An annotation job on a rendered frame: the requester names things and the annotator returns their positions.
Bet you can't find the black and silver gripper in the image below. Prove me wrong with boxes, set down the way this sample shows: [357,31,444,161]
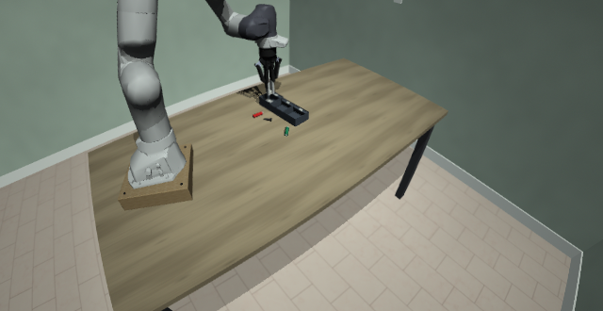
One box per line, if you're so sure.
[254,47,282,95]

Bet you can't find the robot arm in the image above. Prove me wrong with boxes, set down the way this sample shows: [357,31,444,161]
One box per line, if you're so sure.
[117,0,288,189]

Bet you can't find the dark grey rack of three bins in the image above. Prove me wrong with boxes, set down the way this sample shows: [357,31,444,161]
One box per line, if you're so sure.
[259,92,309,126]

